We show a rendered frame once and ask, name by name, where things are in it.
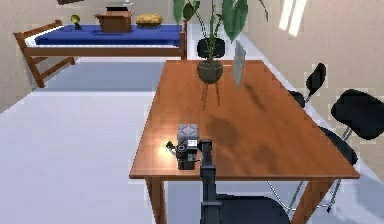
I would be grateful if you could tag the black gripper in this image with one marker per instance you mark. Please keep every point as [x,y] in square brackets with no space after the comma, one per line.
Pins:
[186,161]

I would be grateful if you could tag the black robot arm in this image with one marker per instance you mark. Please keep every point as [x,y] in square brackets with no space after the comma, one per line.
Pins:
[208,173]

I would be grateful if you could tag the grey cube with pink hearts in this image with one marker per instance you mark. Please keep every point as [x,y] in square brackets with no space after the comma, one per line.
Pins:
[188,131]

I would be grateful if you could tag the brown wooden table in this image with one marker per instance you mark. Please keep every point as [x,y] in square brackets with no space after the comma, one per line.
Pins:
[253,133]

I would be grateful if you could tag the dark pot on wooden stand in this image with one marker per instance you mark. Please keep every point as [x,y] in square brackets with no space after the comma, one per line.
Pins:
[210,71]

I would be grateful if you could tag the black chair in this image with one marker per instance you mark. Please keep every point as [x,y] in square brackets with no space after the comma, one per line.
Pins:
[218,46]
[253,210]
[360,113]
[315,80]

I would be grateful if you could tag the grey flat upright slab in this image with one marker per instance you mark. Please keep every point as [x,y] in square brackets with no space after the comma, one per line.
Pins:
[238,65]

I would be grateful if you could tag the wooden bed with blue blanket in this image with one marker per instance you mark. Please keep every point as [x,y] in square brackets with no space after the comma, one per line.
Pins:
[106,36]

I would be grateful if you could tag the yellow round basket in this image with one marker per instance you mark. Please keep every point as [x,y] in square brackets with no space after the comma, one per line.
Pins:
[149,20]

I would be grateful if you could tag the brown cardboard box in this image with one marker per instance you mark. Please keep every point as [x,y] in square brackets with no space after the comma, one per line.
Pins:
[115,22]

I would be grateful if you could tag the green house plant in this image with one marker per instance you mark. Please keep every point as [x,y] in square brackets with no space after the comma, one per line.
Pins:
[235,18]

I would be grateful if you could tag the black and white object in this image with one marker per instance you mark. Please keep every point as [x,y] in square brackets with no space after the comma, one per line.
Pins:
[118,6]

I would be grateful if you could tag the green round object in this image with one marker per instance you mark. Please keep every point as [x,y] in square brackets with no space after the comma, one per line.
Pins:
[75,20]

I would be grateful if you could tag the dark brown wall shelf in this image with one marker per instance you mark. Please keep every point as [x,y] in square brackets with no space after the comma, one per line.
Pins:
[69,1]

